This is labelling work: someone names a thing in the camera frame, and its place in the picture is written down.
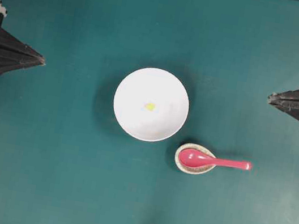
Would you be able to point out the pink plastic soup spoon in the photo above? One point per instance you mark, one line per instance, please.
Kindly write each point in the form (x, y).
(194, 158)

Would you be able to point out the yellow hexagonal prism block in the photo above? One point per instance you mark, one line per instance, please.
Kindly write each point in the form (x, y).
(150, 106)

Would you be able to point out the speckled ceramic spoon rest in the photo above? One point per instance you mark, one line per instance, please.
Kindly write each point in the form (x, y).
(191, 170)

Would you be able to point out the white round bowl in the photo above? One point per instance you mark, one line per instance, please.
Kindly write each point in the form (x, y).
(151, 85)

